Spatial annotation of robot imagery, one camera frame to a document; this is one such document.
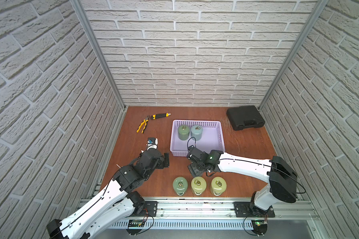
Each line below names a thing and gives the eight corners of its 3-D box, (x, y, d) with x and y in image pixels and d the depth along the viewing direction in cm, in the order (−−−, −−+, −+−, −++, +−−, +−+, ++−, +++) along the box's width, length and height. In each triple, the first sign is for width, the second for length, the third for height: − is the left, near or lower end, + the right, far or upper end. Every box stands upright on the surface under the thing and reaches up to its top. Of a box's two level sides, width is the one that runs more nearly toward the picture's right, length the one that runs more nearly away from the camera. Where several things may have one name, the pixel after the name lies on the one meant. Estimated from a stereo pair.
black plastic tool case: (234, 130, 105) (235, 126, 102) (225, 111, 117) (226, 108, 114) (264, 126, 108) (267, 123, 105) (253, 108, 120) (255, 104, 116)
